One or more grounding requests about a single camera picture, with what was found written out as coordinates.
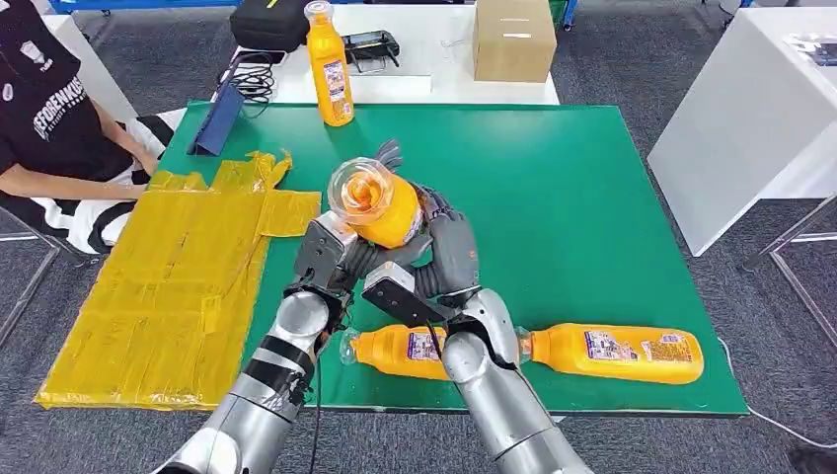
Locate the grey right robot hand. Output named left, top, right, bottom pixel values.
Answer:
left=412, top=185, right=484, bottom=307

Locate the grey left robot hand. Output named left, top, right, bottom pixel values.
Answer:
left=337, top=138, right=435, bottom=295

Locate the orange bottle clear cap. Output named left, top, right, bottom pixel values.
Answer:
left=303, top=0, right=356, bottom=128
left=327, top=156, right=427, bottom=251
left=339, top=325, right=454, bottom=383
left=517, top=322, right=706, bottom=386

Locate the green table mat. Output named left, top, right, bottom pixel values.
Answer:
left=156, top=101, right=750, bottom=418

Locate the black handheld controller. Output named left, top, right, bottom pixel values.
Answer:
left=342, top=30, right=402, bottom=74

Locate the blue tablet case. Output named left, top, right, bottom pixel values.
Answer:
left=187, top=77, right=247, bottom=158

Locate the brown cardboard box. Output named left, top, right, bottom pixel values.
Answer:
left=472, top=0, right=559, bottom=85

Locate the yellow plastic sheet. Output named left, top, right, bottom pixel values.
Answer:
left=34, top=150, right=324, bottom=412

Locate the black bag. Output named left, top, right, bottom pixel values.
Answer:
left=228, top=0, right=313, bottom=54

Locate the large white side table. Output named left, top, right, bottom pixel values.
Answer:
left=647, top=7, right=837, bottom=259

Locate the small white table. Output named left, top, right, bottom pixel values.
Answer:
left=41, top=14, right=140, bottom=126

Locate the person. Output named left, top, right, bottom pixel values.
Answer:
left=0, top=0, right=189, bottom=257

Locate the dark device on side table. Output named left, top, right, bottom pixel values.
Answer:
left=782, top=33, right=837, bottom=67

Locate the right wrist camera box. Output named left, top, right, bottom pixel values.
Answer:
left=360, top=261, right=460, bottom=331

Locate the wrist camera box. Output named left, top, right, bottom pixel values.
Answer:
left=293, top=212, right=359, bottom=294
left=360, top=261, right=460, bottom=331

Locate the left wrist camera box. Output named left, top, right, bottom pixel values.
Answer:
left=293, top=212, right=359, bottom=294

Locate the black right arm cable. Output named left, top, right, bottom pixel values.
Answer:
left=424, top=321, right=447, bottom=357

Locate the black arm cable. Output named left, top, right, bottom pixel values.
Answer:
left=307, top=360, right=325, bottom=474
left=424, top=321, right=447, bottom=357

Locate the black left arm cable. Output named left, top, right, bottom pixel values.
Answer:
left=307, top=360, right=325, bottom=474

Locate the black coiled cable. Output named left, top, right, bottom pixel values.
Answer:
left=217, top=53, right=276, bottom=106

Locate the metal table leg frame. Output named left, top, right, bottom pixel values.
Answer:
left=741, top=193, right=837, bottom=357

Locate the metal chair frame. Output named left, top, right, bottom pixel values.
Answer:
left=0, top=208, right=74, bottom=350

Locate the blue metal rack frame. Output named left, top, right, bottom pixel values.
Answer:
left=48, top=0, right=241, bottom=17

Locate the white floor cable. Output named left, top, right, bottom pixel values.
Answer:
left=716, top=336, right=837, bottom=452

